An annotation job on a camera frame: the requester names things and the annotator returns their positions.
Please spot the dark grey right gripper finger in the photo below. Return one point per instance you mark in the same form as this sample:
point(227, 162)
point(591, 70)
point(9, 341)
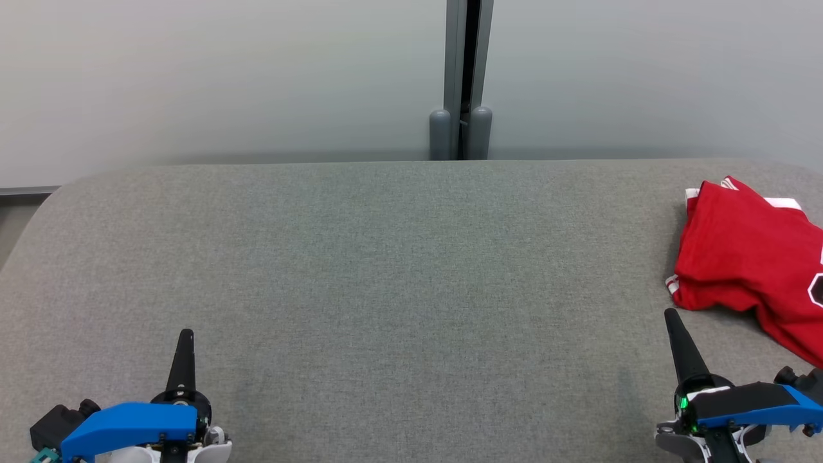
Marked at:
point(685, 360)

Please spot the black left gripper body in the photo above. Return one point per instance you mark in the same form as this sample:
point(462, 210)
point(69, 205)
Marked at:
point(202, 411)

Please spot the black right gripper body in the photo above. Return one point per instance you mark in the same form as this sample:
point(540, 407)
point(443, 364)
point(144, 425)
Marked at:
point(720, 399)

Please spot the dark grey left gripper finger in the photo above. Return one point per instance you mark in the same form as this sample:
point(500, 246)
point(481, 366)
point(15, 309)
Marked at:
point(183, 366)

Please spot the red white basketball jersey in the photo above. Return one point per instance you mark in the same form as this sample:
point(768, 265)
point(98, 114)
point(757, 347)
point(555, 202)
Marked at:
point(739, 251)

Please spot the red Bulls 23 shorts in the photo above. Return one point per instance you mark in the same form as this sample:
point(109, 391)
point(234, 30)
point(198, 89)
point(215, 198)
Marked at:
point(786, 204)

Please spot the blue right camera mount plate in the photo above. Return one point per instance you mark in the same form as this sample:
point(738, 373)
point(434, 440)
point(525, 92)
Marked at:
point(771, 411)

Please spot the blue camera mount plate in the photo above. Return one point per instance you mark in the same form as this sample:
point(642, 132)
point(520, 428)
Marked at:
point(128, 424)
point(771, 411)

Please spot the blue left camera mount plate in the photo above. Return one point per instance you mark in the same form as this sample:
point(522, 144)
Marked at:
point(128, 424)

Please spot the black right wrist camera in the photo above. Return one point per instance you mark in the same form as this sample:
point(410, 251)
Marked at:
point(804, 379)

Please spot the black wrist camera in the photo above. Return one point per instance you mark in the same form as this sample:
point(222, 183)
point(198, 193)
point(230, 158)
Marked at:
point(804, 379)
point(58, 421)

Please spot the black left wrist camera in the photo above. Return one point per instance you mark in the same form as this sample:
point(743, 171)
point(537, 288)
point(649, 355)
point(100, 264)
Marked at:
point(58, 421)

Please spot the grey cylindrical post foot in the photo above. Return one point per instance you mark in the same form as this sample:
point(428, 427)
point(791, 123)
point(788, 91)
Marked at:
point(440, 135)
point(481, 132)

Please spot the grey partition post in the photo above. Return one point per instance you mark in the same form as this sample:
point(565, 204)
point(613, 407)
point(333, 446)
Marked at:
point(468, 58)

